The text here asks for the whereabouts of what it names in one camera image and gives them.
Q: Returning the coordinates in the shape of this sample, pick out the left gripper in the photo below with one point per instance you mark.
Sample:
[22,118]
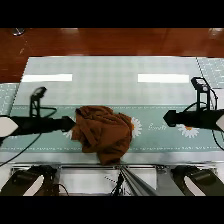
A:
[64,124]

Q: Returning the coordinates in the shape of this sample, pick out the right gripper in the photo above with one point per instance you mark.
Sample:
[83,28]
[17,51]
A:
[174,119]

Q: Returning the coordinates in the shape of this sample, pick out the brown T-shirt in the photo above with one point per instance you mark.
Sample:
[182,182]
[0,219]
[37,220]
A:
[103,133]

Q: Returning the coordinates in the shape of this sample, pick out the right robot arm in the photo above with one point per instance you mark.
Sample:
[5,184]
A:
[204,120]

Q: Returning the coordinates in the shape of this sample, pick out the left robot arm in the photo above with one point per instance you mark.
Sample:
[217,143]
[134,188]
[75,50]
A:
[31,125]

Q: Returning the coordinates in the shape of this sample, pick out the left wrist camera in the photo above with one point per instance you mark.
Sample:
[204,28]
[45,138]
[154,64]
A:
[33,100]

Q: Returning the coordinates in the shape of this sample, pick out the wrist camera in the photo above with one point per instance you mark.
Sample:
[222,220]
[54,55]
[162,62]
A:
[200,86]
[33,100]

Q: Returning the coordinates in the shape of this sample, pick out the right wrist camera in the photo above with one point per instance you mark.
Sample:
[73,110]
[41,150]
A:
[200,86]

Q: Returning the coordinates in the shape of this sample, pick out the silver frame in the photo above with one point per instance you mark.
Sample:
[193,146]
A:
[156,180]

